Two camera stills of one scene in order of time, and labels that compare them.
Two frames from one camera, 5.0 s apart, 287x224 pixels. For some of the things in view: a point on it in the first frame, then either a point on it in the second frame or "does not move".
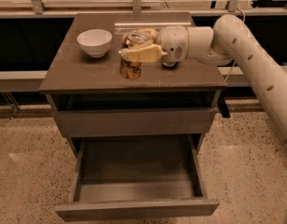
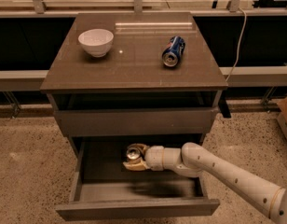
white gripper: (171, 43) → (154, 158)
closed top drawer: (134, 121) does not move
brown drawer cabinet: (91, 102) does not move
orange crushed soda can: (129, 70) → (132, 153)
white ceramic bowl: (96, 41) does not move
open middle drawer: (122, 175) does not move
